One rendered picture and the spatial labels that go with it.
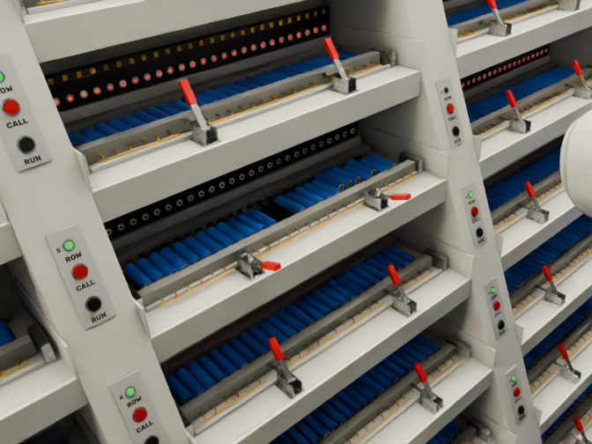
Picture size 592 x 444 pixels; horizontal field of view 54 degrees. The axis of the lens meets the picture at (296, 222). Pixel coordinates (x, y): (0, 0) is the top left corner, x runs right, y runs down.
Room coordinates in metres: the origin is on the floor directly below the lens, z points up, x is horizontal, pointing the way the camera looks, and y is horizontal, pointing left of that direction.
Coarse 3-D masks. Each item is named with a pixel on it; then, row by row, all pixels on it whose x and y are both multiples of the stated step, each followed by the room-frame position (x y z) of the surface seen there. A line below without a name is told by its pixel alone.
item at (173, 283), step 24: (408, 168) 1.05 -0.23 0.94; (360, 192) 0.98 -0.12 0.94; (384, 192) 0.99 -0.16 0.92; (312, 216) 0.92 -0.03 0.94; (336, 216) 0.93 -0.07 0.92; (240, 240) 0.86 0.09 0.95; (264, 240) 0.87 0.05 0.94; (288, 240) 0.88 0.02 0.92; (192, 264) 0.82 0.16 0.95; (216, 264) 0.82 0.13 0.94; (144, 288) 0.77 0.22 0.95; (168, 288) 0.78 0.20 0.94
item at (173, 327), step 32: (320, 160) 1.10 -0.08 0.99; (416, 160) 1.06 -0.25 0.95; (448, 160) 1.02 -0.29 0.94; (224, 192) 0.99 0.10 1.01; (416, 192) 1.00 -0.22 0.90; (160, 224) 0.91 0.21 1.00; (352, 224) 0.92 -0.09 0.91; (384, 224) 0.95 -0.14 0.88; (288, 256) 0.85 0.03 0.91; (320, 256) 0.87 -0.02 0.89; (224, 288) 0.79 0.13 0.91; (256, 288) 0.80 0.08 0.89; (288, 288) 0.84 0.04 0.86; (160, 320) 0.74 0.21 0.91; (192, 320) 0.74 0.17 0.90; (224, 320) 0.77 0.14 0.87; (160, 352) 0.72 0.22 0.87
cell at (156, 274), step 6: (144, 258) 0.85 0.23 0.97; (138, 264) 0.84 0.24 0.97; (144, 264) 0.84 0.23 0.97; (150, 264) 0.84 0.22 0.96; (144, 270) 0.83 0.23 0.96; (150, 270) 0.82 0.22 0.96; (156, 270) 0.82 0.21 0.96; (150, 276) 0.82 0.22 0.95; (156, 276) 0.81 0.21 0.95; (162, 276) 0.81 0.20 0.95
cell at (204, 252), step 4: (184, 240) 0.89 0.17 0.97; (188, 240) 0.89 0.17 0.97; (192, 240) 0.88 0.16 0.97; (196, 240) 0.89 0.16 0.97; (184, 244) 0.89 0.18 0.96; (188, 244) 0.88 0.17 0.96; (192, 244) 0.88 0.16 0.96; (196, 244) 0.87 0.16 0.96; (200, 244) 0.87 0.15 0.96; (192, 248) 0.87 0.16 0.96; (196, 248) 0.87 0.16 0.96; (200, 248) 0.86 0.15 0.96; (204, 248) 0.86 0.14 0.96; (196, 252) 0.86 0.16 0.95; (200, 252) 0.86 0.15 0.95; (204, 252) 0.85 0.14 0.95; (208, 252) 0.85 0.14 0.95; (212, 252) 0.85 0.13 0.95; (200, 256) 0.86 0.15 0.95; (204, 256) 0.85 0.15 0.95
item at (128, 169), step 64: (128, 64) 0.92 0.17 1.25; (192, 64) 0.99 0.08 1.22; (256, 64) 1.06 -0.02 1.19; (320, 64) 1.05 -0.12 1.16; (384, 64) 1.07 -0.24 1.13; (64, 128) 0.86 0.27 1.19; (128, 128) 0.84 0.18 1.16; (192, 128) 0.83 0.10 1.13; (256, 128) 0.85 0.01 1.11; (320, 128) 0.91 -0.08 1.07; (128, 192) 0.74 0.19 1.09
